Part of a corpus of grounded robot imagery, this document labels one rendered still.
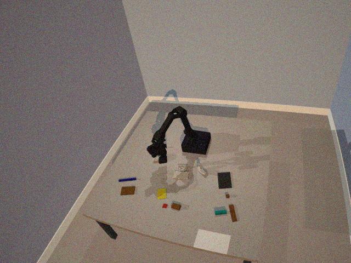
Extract brown rectangular block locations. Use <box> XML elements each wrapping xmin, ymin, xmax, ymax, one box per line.
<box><xmin>171</xmin><ymin>203</ymin><xmax>181</xmax><ymax>210</ymax></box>

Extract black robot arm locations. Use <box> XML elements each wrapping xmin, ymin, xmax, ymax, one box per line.
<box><xmin>147</xmin><ymin>106</ymin><xmax>198</xmax><ymax>158</ymax></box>

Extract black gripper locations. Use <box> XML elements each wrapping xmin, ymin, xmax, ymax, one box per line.
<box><xmin>157</xmin><ymin>144</ymin><xmax>167</xmax><ymax>164</ymax></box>

